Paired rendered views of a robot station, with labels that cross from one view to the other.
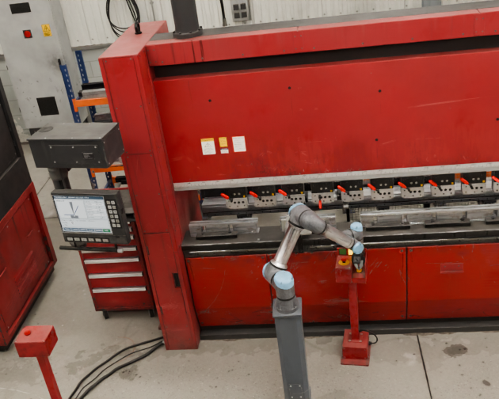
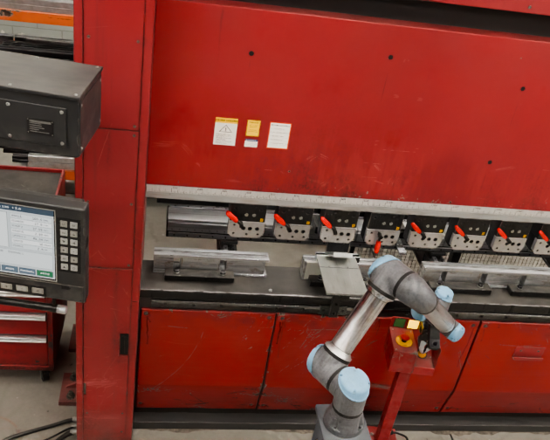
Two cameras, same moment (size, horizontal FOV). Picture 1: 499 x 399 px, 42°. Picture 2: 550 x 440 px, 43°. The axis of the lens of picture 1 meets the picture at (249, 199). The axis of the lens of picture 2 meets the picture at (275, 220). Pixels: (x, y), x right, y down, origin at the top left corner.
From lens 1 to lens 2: 200 cm
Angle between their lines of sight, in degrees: 19
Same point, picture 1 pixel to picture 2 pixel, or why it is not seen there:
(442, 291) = (504, 381)
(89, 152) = (45, 120)
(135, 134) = (113, 92)
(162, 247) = (113, 292)
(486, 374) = not seen: outside the picture
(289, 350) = not seen: outside the picture
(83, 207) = (4, 224)
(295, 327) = not seen: outside the picture
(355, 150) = (454, 172)
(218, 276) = (189, 340)
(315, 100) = (423, 86)
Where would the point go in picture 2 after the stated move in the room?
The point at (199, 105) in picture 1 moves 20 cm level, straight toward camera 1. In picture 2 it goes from (230, 58) to (247, 80)
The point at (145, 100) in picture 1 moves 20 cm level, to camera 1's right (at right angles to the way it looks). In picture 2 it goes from (150, 30) to (211, 34)
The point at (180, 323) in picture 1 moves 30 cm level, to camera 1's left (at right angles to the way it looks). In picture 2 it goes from (112, 409) to (41, 416)
